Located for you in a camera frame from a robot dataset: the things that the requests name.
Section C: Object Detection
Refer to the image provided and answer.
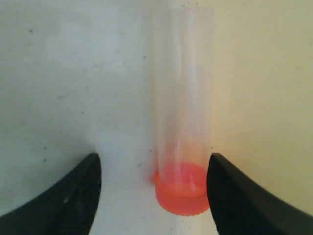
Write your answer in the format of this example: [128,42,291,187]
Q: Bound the orange cap tube front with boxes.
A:
[153,7,214,216]

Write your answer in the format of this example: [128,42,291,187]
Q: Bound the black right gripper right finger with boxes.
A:
[206,153,313,235]

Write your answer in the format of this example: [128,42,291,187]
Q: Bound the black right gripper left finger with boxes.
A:
[0,153,101,235]

